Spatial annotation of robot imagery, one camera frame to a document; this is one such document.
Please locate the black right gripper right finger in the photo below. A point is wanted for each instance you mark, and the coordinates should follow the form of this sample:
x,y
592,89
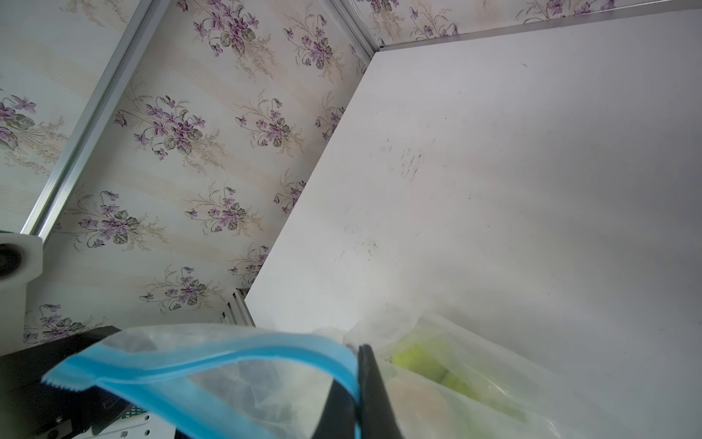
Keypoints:
x,y
375,415

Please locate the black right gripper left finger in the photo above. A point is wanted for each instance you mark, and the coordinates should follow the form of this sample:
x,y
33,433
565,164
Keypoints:
x,y
338,418

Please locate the green pear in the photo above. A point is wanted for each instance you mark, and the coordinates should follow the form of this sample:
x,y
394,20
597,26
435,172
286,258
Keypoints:
x,y
418,360

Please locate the clear zip-top bag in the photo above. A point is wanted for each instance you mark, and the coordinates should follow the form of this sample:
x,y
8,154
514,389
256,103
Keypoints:
x,y
225,381

